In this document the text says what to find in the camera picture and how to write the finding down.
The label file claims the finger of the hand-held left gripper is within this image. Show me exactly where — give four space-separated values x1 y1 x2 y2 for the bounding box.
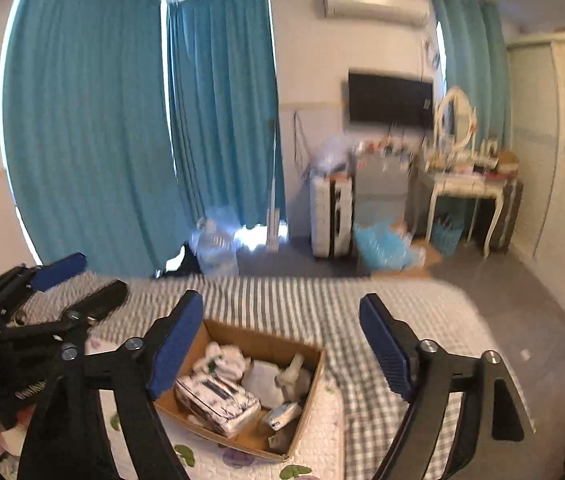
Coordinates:
0 252 88 323
0 280 130 347

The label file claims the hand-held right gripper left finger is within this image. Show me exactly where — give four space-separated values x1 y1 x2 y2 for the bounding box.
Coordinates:
17 289 206 480

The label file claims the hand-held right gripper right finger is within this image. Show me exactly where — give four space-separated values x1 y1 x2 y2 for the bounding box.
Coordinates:
359 292 535 480

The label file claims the white sock pair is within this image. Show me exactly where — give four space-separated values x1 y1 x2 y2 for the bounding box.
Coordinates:
192 342 253 381

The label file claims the tissue paper pack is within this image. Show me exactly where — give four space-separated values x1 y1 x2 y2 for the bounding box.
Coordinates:
175 375 262 436

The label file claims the brown cardboard box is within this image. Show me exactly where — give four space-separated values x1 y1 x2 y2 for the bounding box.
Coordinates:
155 319 326 463

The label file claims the small white sock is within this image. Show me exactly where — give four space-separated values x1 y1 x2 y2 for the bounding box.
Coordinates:
242 360 283 403

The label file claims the blue white wipes packet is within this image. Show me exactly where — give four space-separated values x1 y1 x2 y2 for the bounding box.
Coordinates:
262 401 304 431

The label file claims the black floor object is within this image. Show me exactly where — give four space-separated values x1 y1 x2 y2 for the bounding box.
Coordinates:
155 242 200 278

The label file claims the grey checked bed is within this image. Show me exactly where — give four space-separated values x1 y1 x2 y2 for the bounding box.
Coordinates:
27 270 533 480

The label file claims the blue plastic bag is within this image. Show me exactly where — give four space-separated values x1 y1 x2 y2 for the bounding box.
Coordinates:
352 217 428 276

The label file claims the clear plastic bottles pack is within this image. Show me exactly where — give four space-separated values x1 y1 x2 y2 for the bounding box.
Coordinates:
190 205 243 278

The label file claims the blue plastic basket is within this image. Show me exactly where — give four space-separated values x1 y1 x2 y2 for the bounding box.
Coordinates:
429 215 464 257

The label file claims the floral quilted mat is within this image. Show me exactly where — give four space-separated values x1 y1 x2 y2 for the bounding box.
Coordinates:
85 335 345 480

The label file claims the wide teal curtain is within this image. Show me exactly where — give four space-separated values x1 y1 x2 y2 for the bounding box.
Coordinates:
2 0 193 278

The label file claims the white suitcase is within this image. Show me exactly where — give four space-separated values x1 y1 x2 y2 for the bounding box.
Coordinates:
311 172 355 259

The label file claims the silver mini fridge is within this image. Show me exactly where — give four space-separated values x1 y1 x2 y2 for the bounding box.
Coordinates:
352 152 410 231

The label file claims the white dressing table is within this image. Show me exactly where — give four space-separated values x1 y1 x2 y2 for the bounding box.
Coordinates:
415 160 513 259

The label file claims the dark suitcase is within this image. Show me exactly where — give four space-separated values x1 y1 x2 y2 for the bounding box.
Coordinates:
489 180 524 253

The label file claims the clear plastic bag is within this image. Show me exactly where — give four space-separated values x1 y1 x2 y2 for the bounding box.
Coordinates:
312 137 350 178

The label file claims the row of cosmetic bottles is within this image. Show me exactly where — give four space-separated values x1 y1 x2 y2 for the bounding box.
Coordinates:
425 137 518 178

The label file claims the oval white mirror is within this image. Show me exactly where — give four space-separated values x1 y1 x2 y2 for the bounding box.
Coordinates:
435 86 478 153

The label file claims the cream louvred wardrobe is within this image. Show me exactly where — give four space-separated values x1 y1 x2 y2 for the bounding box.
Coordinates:
506 32 565 328

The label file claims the narrow teal curtain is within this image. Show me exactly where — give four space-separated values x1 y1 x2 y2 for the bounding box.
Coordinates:
429 0 513 146

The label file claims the white air conditioner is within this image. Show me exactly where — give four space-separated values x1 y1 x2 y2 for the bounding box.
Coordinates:
323 0 430 27

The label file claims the black wall cable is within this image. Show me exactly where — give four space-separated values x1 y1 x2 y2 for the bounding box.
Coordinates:
292 112 310 181

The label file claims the black wall television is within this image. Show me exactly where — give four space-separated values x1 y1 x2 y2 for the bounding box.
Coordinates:
347 71 435 131

